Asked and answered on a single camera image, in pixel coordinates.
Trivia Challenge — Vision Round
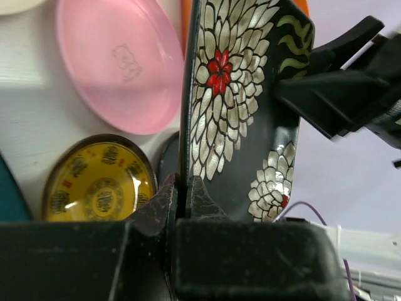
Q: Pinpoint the orange plastic bin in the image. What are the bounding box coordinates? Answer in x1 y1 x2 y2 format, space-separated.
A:
181 0 310 55

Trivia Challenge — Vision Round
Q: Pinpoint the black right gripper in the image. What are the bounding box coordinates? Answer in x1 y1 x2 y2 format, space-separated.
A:
274 16 400 149

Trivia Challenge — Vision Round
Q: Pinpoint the cream round plate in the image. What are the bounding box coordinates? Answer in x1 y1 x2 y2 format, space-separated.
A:
0 0 44 16

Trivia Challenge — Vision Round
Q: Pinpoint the teal square plate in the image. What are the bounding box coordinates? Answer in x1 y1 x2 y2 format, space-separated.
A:
0 157 33 222

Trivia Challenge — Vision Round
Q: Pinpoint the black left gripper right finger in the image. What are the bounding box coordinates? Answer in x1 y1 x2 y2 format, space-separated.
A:
172 176 350 300

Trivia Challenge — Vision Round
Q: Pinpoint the black floral rectangular plate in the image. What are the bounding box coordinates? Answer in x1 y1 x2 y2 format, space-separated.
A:
179 0 315 222

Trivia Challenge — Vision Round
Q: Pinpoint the black glossy round plate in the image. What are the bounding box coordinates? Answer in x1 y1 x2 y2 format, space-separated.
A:
156 132 179 186

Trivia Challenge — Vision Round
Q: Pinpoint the yellow patterned round plate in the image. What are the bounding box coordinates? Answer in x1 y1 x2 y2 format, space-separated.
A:
41 134 158 221

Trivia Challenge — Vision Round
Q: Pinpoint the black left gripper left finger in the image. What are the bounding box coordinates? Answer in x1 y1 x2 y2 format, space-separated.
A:
1 175 177 300

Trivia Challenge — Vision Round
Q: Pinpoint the pink round plate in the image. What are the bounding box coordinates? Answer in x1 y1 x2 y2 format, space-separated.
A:
56 1 184 135

